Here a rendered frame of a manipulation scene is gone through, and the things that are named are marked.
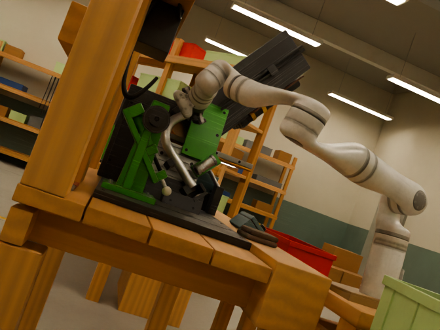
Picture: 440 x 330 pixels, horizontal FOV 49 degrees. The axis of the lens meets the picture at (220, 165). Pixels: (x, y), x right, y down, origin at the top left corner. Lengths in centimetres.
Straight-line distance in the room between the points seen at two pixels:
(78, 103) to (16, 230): 28
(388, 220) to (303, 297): 41
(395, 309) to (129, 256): 56
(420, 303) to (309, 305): 32
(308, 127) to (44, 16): 1008
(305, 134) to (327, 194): 1059
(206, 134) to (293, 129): 58
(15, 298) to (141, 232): 27
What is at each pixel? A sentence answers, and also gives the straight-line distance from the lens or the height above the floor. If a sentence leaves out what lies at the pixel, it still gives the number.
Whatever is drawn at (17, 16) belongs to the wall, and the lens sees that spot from 1108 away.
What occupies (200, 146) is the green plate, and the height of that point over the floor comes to 111.
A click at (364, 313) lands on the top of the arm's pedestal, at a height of 85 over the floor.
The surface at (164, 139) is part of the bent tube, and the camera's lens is 157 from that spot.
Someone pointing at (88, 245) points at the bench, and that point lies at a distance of 109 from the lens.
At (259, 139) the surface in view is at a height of 157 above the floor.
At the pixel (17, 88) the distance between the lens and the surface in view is 1024.
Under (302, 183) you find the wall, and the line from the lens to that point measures 1142.
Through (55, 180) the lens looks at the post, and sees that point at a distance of 100.
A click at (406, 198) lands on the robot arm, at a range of 137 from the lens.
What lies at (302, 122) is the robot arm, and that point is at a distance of 112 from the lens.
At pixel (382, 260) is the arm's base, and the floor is 97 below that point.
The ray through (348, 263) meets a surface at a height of 56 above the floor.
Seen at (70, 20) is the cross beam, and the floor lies 123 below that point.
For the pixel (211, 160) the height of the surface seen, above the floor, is 108.
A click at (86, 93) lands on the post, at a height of 109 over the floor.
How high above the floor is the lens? 101
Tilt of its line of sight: 2 degrees up
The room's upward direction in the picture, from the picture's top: 20 degrees clockwise
